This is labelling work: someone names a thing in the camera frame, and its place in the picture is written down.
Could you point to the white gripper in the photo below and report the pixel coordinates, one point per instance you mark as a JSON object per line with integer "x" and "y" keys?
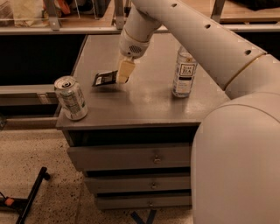
{"x": 130, "y": 46}

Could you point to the black rxbar chocolate wrapper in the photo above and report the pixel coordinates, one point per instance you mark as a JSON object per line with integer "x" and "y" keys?
{"x": 106, "y": 78}

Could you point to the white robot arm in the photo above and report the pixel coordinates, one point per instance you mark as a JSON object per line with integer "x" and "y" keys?
{"x": 235, "y": 161}

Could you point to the silver 7up soda can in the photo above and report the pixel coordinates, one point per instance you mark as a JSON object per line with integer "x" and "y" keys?
{"x": 71, "y": 98}

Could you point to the clear water bottle white cap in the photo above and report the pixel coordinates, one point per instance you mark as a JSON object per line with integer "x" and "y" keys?
{"x": 185, "y": 70}

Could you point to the grey drawer cabinet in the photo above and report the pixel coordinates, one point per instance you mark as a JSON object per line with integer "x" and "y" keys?
{"x": 141, "y": 111}

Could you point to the grey top drawer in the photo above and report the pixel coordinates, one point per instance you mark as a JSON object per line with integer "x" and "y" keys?
{"x": 130, "y": 156}

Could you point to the grey drawer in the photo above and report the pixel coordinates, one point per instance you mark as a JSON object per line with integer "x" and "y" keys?
{"x": 142, "y": 183}
{"x": 144, "y": 201}
{"x": 130, "y": 156}

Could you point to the grey middle drawer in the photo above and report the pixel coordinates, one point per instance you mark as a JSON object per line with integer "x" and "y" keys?
{"x": 142, "y": 183}

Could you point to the grey bottom drawer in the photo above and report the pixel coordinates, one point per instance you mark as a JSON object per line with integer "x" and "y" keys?
{"x": 144, "y": 201}

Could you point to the black floor stand leg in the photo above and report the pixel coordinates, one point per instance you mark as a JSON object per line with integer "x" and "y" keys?
{"x": 21, "y": 206}

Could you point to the metal shelf rail frame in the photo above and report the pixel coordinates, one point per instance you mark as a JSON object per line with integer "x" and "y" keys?
{"x": 58, "y": 15}

